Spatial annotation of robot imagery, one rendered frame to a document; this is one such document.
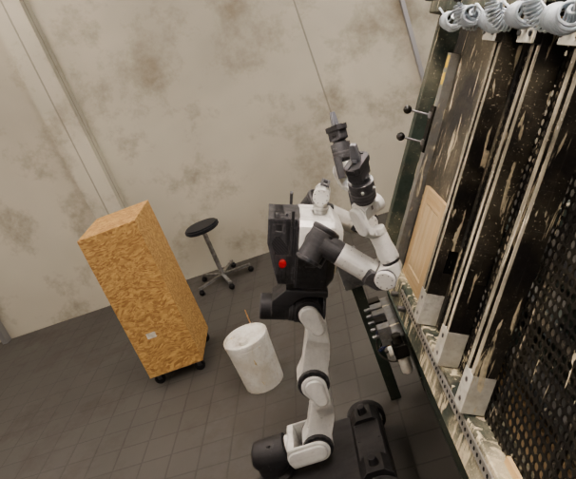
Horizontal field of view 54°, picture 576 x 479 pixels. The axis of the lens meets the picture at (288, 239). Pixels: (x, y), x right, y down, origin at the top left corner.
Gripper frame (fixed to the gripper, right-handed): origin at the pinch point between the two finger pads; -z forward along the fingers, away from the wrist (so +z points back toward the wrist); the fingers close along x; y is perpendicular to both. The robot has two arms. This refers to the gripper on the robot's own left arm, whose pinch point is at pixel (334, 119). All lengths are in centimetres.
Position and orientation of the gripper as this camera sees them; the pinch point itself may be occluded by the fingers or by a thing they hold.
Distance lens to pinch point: 255.8
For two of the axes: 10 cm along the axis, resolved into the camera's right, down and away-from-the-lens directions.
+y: -8.4, 2.7, -4.7
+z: 2.6, 9.6, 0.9
